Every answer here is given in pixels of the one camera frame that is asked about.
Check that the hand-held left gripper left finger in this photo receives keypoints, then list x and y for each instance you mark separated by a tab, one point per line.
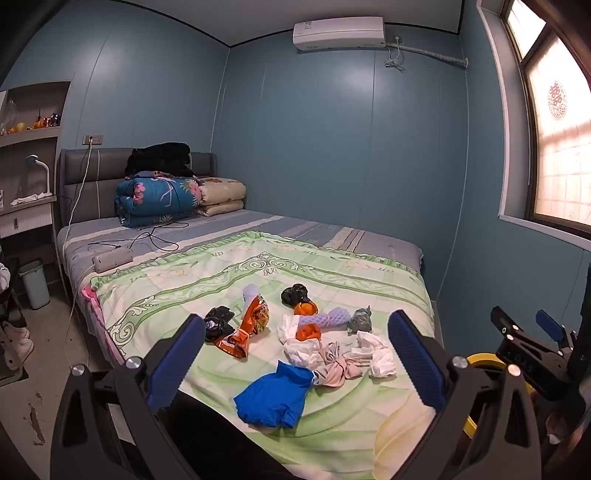
178	364

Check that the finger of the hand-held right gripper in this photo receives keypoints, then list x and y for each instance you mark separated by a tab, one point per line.
549	322

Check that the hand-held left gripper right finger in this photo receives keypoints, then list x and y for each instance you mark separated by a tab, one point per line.
415	364

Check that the yellow round trash bin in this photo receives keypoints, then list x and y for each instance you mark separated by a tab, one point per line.
485	357

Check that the green silver snack wrapper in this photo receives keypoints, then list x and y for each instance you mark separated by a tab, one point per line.
360	322

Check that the orange snack bag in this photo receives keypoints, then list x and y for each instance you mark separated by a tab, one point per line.
244	330

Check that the white crumpled tissue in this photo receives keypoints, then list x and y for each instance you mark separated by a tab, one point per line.
374	353
300	353

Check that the black plastic bag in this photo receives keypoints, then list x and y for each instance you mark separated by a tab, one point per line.
293	295
217	323

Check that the pink crumpled cloth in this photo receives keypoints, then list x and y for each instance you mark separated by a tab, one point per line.
337	369

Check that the long lavender foam net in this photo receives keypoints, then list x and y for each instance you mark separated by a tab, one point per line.
328	318

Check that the blue cloth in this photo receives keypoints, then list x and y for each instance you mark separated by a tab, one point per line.
272	397

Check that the green floral printed blanket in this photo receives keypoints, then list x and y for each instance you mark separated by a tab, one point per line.
231	277

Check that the orange plastic bag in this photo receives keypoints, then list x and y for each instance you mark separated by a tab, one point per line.
308	332
305	308

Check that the white power strip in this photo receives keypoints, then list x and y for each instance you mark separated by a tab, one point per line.
111	259

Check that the bed with striped sheet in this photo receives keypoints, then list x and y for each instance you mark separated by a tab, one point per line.
207	226

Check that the white shoe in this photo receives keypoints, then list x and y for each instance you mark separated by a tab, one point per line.
14	331
18	353

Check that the window with frosted panes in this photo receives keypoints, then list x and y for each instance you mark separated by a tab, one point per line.
563	161

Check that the white plastic waste bin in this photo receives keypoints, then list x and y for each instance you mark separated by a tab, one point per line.
34	286

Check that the blue floral folded quilt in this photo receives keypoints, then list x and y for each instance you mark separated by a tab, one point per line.
152	198

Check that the beige folded quilt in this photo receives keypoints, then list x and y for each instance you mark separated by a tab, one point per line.
221	194

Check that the black clothes pile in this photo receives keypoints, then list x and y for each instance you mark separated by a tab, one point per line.
159	159

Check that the white desk with drawer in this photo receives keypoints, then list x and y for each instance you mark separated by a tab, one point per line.
27	221

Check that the grey padded headboard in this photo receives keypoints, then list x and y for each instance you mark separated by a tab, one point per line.
92	175

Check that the white cloth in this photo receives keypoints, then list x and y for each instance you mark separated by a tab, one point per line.
30	199

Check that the paper-cut window decoration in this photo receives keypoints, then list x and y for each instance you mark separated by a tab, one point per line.
557	99

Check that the white desk lamp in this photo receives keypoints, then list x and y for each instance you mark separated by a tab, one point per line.
46	175

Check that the dark small figurines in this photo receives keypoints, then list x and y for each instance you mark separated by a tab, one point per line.
48	121

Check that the orange fruits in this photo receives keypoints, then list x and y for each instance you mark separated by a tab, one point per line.
21	127

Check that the white air conditioner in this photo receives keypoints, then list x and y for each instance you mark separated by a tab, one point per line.
339	32

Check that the wall socket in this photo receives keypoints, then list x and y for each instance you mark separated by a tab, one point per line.
92	139

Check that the white wrapped wall pipe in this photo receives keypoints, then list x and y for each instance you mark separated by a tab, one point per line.
434	53

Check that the wall shelf niche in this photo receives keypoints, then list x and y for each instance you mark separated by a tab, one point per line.
41	99

